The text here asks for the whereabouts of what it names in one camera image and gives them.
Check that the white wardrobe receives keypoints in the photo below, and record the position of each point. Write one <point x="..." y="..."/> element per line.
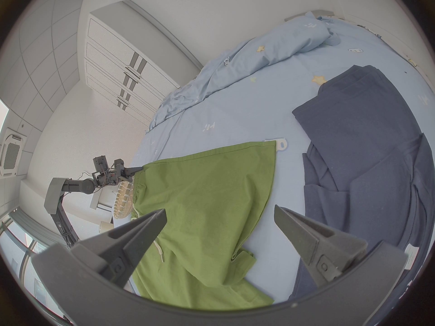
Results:
<point x="108" y="63"/>

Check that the green shorts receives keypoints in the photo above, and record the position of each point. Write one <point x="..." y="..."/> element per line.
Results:
<point x="204" y="199"/>

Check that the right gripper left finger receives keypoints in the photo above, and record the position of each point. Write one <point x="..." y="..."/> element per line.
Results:
<point x="119" y="250"/>

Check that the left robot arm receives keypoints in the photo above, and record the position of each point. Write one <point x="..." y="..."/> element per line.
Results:
<point x="54" y="195"/>

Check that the round woven basket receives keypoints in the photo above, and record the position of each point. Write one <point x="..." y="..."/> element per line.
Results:
<point x="122" y="199"/>

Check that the window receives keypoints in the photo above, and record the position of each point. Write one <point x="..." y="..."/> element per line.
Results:
<point x="20" y="246"/>

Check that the pale blue quilt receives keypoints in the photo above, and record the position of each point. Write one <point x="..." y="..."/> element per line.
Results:
<point x="238" y="59"/>

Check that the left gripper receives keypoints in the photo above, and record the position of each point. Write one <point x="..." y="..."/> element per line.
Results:
<point x="128" y="171"/>

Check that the dark blue T-shirt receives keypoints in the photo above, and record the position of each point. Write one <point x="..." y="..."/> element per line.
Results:
<point x="356" y="131"/>

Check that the white ceiling air conditioner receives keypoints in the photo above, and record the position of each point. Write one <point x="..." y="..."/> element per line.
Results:
<point x="13" y="151"/>

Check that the bed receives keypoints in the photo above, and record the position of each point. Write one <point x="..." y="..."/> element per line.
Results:
<point x="238" y="114"/>

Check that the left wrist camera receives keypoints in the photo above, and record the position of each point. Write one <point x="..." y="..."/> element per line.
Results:
<point x="101" y="163"/>

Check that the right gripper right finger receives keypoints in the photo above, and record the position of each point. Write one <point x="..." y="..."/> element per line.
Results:
<point x="319" y="246"/>

